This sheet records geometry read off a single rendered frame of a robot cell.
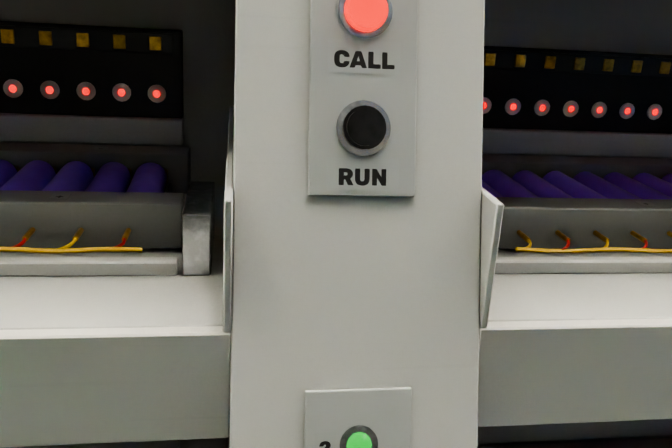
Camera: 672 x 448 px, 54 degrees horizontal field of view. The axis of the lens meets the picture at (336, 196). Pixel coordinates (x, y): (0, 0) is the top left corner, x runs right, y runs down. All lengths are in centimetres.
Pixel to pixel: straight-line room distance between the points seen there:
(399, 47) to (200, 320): 13
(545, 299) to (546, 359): 3
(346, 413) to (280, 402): 2
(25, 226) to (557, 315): 23
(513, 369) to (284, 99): 14
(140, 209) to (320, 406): 12
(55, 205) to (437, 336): 17
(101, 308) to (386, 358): 11
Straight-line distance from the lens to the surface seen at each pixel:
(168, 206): 31
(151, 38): 41
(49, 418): 27
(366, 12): 25
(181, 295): 27
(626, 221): 36
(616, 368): 30
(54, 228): 32
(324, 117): 24
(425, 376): 26
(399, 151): 24
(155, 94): 42
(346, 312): 25
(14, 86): 43
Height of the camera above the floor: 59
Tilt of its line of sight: level
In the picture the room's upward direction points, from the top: 1 degrees clockwise
